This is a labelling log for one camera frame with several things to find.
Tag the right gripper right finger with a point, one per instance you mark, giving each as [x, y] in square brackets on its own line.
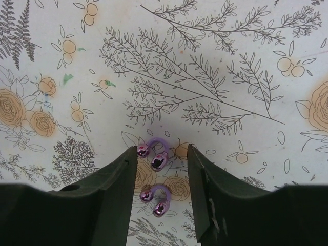
[229, 211]

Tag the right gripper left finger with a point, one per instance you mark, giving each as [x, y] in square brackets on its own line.
[93, 211]

